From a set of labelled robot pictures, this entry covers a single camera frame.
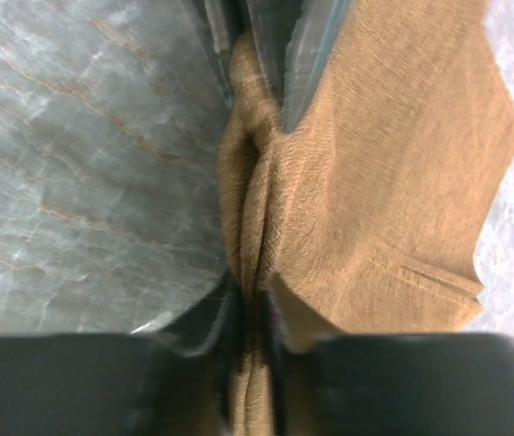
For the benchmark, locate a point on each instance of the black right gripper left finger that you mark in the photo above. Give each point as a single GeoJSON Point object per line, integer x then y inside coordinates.
{"type": "Point", "coordinates": [174, 381]}

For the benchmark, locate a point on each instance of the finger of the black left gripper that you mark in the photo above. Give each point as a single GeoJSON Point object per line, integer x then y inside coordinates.
{"type": "Point", "coordinates": [220, 23]}
{"type": "Point", "coordinates": [294, 41]}

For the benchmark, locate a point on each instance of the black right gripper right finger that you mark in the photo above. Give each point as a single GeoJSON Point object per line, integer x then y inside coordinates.
{"type": "Point", "coordinates": [327, 382]}

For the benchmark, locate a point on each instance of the brown cloth napkin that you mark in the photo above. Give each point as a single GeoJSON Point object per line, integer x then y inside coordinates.
{"type": "Point", "coordinates": [372, 208]}

